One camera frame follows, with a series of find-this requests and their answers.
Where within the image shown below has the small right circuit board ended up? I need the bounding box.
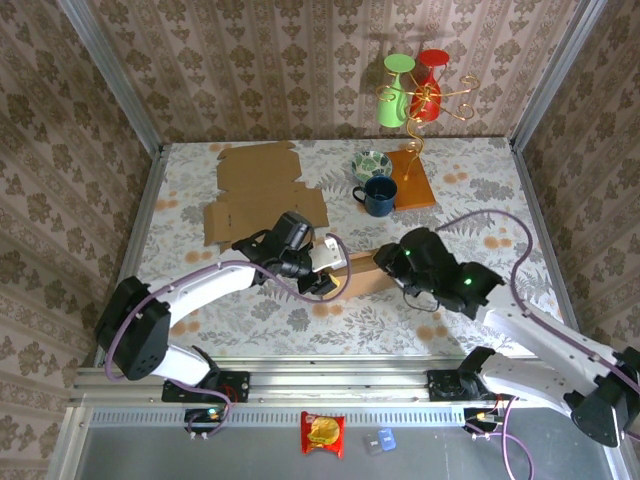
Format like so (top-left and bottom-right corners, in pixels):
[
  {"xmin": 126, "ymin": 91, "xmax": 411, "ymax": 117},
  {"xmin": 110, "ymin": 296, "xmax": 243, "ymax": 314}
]
[{"xmin": 463, "ymin": 407, "xmax": 502, "ymax": 434}]

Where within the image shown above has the red snack packet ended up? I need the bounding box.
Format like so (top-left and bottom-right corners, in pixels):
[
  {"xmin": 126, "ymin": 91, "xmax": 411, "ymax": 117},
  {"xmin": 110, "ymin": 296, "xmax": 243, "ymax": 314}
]
[{"xmin": 299, "ymin": 410, "xmax": 346, "ymax": 460}]

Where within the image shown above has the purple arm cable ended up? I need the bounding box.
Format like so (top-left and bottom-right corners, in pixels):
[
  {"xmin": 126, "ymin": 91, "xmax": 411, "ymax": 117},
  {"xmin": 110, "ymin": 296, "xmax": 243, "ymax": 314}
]
[
  {"xmin": 434, "ymin": 208, "xmax": 640, "ymax": 480},
  {"xmin": 102, "ymin": 231, "xmax": 352, "ymax": 441}
]

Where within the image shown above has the aluminium side rail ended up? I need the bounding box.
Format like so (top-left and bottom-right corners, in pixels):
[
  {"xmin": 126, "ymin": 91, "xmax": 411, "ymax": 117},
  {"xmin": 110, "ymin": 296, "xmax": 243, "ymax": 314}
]
[
  {"xmin": 507, "ymin": 139, "xmax": 590, "ymax": 365},
  {"xmin": 93, "ymin": 144, "xmax": 170, "ymax": 370}
]

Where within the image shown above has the grey slotted cable duct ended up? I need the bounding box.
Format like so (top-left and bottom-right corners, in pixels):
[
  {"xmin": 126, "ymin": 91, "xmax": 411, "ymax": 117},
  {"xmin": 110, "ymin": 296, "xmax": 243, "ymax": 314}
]
[{"xmin": 89, "ymin": 409, "xmax": 469, "ymax": 428}]

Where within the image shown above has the red plastic wine glass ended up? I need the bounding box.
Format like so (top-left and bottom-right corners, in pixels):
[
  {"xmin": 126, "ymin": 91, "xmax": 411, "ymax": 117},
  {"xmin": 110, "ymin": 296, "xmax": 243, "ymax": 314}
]
[{"xmin": 408, "ymin": 48, "xmax": 450, "ymax": 123}]

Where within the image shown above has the green leaf pattern bowl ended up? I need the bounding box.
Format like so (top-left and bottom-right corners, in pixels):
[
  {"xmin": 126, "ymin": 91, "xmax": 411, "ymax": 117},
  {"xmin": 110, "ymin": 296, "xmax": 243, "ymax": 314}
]
[{"xmin": 351, "ymin": 150, "xmax": 394, "ymax": 185}]

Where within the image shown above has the brown cardboard mailer box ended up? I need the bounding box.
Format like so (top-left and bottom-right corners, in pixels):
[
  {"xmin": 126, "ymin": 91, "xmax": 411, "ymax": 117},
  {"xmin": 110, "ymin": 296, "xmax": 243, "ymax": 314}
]
[
  {"xmin": 322, "ymin": 249, "xmax": 397, "ymax": 302},
  {"xmin": 201, "ymin": 141, "xmax": 331, "ymax": 248}
]

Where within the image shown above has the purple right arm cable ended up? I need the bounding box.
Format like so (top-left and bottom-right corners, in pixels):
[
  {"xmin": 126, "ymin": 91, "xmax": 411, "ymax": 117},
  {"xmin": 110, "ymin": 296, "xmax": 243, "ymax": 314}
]
[{"xmin": 434, "ymin": 208, "xmax": 640, "ymax": 480}]

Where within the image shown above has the gold wire glass rack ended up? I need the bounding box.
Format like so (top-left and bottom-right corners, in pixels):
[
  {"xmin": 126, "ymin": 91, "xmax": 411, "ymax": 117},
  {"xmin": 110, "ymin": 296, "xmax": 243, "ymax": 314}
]
[{"xmin": 374, "ymin": 73, "xmax": 482, "ymax": 181}]

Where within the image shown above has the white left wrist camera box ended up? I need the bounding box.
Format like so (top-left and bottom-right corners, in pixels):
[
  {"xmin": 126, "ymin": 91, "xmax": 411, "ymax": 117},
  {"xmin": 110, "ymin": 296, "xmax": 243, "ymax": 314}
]
[{"xmin": 309, "ymin": 234, "xmax": 347, "ymax": 274}]

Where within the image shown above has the grey metal plate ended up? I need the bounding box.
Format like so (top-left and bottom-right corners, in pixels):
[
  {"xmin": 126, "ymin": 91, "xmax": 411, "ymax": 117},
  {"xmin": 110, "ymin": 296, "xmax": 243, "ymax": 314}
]
[{"xmin": 74, "ymin": 404, "xmax": 617, "ymax": 480}]

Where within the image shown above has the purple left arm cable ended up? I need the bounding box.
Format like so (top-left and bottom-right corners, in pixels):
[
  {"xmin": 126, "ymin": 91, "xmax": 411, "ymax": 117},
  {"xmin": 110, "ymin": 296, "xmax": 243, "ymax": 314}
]
[{"xmin": 102, "ymin": 231, "xmax": 352, "ymax": 441}]

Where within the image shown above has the small left circuit board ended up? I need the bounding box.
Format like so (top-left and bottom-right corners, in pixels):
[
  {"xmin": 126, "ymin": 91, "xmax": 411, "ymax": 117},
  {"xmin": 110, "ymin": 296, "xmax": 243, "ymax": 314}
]
[{"xmin": 184, "ymin": 407, "xmax": 226, "ymax": 434}]

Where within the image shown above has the green plastic wine glass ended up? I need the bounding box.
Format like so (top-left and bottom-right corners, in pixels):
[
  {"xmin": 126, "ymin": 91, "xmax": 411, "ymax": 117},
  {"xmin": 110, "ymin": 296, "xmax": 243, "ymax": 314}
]
[{"xmin": 374, "ymin": 53, "xmax": 417, "ymax": 129}]

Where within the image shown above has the aluminium corner post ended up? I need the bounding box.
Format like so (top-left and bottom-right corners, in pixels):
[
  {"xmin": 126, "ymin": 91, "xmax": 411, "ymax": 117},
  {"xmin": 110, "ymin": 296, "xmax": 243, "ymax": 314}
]
[
  {"xmin": 508, "ymin": 0, "xmax": 609, "ymax": 152},
  {"xmin": 57, "ymin": 0, "xmax": 167, "ymax": 157}
]

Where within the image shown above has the small circuit board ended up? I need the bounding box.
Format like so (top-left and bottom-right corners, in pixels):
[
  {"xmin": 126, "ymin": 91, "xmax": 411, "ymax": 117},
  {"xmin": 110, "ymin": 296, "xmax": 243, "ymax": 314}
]
[
  {"xmin": 463, "ymin": 407, "xmax": 502, "ymax": 434},
  {"xmin": 184, "ymin": 407, "xmax": 226, "ymax": 434}
]

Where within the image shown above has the orange wooden board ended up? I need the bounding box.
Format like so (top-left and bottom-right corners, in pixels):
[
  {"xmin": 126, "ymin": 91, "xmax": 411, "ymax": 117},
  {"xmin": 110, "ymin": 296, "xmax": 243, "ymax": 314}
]
[{"xmin": 385, "ymin": 148, "xmax": 436, "ymax": 212}]

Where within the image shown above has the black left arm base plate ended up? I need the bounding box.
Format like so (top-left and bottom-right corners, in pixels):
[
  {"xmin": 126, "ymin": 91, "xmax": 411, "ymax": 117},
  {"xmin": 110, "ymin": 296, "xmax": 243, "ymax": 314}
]
[{"xmin": 161, "ymin": 370, "xmax": 251, "ymax": 404}]

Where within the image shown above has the aluminium mounting rail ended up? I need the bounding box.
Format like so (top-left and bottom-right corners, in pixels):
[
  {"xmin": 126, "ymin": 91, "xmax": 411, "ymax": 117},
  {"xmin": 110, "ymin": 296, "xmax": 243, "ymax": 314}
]
[{"xmin": 69, "ymin": 363, "xmax": 614, "ymax": 407}]

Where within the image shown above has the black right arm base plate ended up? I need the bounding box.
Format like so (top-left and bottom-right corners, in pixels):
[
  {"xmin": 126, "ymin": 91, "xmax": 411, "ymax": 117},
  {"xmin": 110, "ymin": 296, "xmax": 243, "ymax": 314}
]
[{"xmin": 427, "ymin": 368, "xmax": 520, "ymax": 402}]

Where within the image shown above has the floral tablecloth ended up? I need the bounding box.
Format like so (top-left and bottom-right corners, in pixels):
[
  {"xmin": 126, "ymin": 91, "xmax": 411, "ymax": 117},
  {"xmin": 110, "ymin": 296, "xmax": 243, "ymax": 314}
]
[{"xmin": 116, "ymin": 138, "xmax": 575, "ymax": 359}]

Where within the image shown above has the dark blue enamel mug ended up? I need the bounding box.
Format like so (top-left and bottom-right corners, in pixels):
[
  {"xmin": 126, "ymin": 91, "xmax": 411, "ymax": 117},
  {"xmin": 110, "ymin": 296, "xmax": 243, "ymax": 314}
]
[{"xmin": 351, "ymin": 175, "xmax": 399, "ymax": 218}]

